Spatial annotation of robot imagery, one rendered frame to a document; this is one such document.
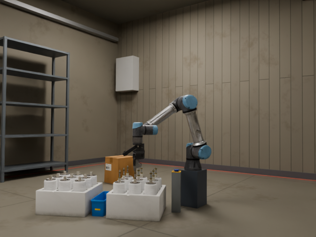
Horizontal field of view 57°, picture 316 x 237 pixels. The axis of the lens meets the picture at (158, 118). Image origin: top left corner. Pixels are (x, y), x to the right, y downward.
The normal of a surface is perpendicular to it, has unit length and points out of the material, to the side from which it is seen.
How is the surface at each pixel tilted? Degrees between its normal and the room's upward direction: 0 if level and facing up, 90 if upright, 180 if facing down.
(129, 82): 90
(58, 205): 90
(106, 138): 90
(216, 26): 90
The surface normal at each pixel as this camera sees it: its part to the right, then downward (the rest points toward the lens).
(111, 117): 0.82, -0.01
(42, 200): -0.14, -0.03
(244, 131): -0.58, -0.03
